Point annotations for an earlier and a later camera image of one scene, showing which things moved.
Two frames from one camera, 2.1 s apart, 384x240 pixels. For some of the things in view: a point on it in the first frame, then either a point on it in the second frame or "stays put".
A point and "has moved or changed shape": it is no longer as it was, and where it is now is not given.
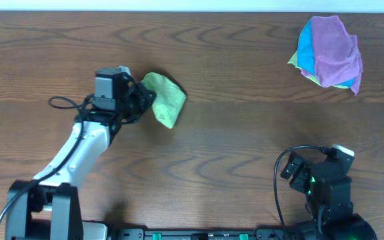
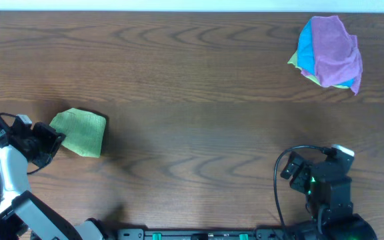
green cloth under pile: x=295 y=61 stays put
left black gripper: x=139 y=101 to x=45 y=142
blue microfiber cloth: x=305 y=53 stays put
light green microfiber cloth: x=169 y=101 has moved or changed shape
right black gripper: x=295 y=162 stays put
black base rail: x=205 y=234 stays put
